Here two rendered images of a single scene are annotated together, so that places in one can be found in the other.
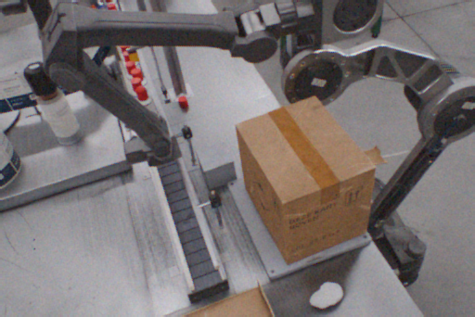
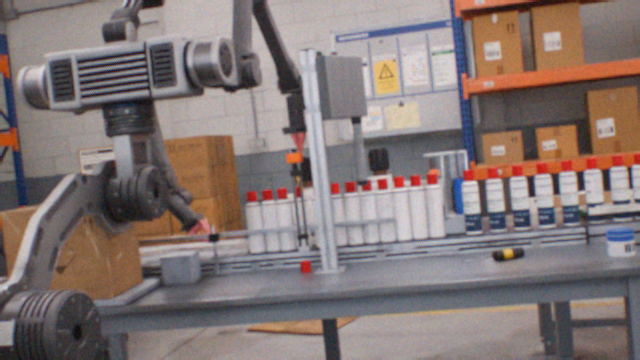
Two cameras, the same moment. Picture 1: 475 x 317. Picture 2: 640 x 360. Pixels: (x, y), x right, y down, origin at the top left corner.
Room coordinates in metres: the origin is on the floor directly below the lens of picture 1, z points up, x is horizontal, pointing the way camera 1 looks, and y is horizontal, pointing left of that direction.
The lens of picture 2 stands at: (2.26, -1.88, 1.21)
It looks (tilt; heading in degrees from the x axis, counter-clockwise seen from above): 3 degrees down; 111
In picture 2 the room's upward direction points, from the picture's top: 6 degrees counter-clockwise
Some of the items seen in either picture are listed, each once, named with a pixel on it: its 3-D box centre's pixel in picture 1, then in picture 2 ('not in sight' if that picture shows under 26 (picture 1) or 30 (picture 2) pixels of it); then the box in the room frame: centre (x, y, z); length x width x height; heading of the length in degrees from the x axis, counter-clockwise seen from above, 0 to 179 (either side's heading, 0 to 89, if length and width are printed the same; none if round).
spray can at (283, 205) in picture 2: (144, 95); (285, 219); (1.30, 0.28, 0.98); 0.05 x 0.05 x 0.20
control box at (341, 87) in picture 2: not in sight; (335, 88); (1.53, 0.24, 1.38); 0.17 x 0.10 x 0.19; 67
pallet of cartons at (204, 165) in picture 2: not in sight; (168, 222); (-1.19, 3.42, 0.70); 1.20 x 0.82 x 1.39; 12
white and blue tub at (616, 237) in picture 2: not in sight; (620, 242); (2.31, 0.21, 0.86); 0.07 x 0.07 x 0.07
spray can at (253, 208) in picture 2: (148, 113); (254, 222); (1.20, 0.26, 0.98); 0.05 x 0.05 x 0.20
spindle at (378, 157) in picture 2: not in sight; (381, 182); (1.45, 0.93, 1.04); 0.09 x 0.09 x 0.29
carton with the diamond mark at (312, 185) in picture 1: (301, 179); (75, 248); (0.82, -0.16, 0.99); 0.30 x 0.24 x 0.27; 15
